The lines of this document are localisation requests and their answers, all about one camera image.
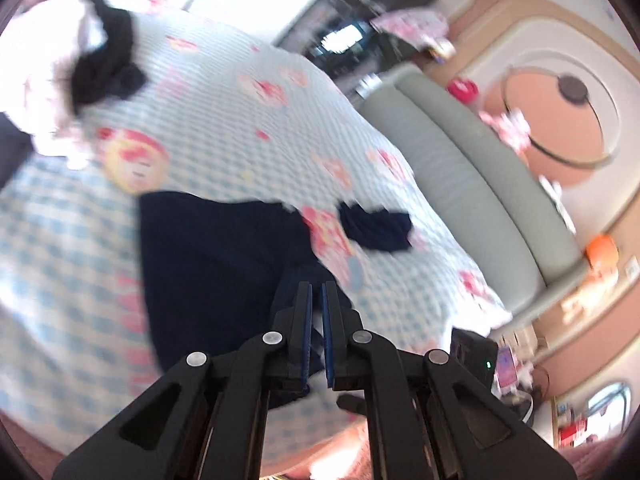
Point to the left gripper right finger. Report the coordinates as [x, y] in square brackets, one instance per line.
[428, 417]

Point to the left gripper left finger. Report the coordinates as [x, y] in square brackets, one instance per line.
[206, 417]

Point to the navy shorts white stripes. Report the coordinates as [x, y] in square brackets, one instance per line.
[215, 274]

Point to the black clothes pile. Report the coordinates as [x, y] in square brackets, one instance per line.
[108, 71]

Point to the white pink clothes pile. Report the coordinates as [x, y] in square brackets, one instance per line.
[39, 51]

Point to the small folded navy garment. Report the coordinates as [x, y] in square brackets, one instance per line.
[382, 230]

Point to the grey-green padded headboard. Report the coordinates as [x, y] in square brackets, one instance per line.
[491, 203]

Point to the orange-headed plush doll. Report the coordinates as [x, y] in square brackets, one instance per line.
[603, 257]

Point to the pink cat plush toy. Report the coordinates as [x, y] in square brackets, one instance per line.
[512, 129]

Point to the blue checkered cartoon blanket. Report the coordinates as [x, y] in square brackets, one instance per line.
[239, 120]

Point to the red round plush toy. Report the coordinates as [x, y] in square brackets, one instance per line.
[464, 90]

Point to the yellow white small plush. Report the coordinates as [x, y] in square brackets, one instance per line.
[442, 50]

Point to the pink patterned hanging garment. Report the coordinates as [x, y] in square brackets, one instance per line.
[418, 27]

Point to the black tracking camera box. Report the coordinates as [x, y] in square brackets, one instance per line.
[476, 353]

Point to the white charger with cable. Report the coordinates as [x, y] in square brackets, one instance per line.
[367, 85]

